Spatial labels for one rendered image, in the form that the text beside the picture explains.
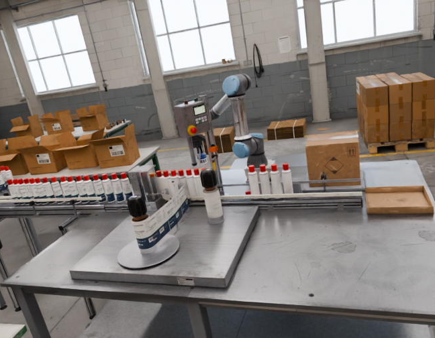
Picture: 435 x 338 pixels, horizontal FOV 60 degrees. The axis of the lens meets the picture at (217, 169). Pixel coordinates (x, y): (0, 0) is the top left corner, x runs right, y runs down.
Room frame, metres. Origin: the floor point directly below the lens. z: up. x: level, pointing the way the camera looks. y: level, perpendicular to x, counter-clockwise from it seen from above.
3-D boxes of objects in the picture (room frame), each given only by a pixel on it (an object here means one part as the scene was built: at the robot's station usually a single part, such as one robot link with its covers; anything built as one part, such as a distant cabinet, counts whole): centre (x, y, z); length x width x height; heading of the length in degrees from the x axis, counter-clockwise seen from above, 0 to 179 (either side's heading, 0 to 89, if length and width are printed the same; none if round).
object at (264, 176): (2.04, -0.26, 0.98); 0.05 x 0.05 x 0.20
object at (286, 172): (2.00, -0.38, 0.98); 0.05 x 0.05 x 0.20
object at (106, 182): (2.44, 0.76, 0.98); 0.05 x 0.05 x 0.20
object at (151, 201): (2.22, 0.45, 1.01); 0.14 x 0.13 x 0.26; 68
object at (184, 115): (2.27, 0.09, 1.38); 0.17 x 0.10 x 0.19; 124
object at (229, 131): (6.44, -0.06, 0.16); 0.65 x 0.54 x 0.32; 77
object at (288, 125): (6.56, -1.35, 0.11); 0.65 x 0.54 x 0.22; 70
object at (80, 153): (3.98, 1.35, 0.96); 0.53 x 0.45 x 0.37; 164
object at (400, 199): (1.79, -0.90, 0.85); 0.30 x 0.26 x 0.04; 68
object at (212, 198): (1.86, 0.06, 1.03); 0.09 x 0.09 x 0.30
